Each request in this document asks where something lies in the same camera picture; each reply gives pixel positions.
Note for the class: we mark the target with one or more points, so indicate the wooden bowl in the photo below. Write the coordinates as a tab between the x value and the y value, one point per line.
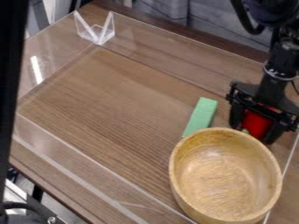
225	177

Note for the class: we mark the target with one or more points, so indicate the red plush strawberry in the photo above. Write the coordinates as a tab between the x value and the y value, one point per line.
255	124

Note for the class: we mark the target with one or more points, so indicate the black metal bracket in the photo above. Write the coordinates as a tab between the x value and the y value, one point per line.
41	212

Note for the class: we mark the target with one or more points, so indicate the clear acrylic tray enclosure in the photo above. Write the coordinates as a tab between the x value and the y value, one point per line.
102	109

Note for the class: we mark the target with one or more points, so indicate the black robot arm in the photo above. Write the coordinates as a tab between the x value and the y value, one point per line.
277	15

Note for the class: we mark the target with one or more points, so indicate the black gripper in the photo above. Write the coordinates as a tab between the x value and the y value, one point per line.
281	111

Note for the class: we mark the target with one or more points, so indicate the green rectangular block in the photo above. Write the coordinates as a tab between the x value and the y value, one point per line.
201	116

